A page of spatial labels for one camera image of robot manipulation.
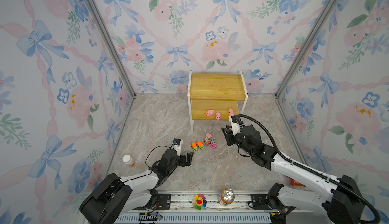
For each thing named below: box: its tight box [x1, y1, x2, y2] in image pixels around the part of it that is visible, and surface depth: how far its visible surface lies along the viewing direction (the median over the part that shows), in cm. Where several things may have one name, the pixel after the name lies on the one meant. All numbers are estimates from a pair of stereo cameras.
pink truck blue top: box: [210, 139, 217, 150], surface depth 94 cm
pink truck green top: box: [204, 136, 212, 147], surface depth 94 cm
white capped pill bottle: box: [122, 154, 136, 168], surface depth 82 cm
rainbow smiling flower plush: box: [191, 193, 208, 211], surface depth 75 cm
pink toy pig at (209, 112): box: [205, 109, 215, 117], surface depth 89 cm
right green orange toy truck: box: [197, 140, 205, 151], surface depth 92 cm
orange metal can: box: [217, 187, 236, 207], surface depth 68 cm
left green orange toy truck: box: [190, 141, 198, 152], surface depth 92 cm
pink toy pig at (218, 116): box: [215, 111, 222, 121], surface depth 87 cm
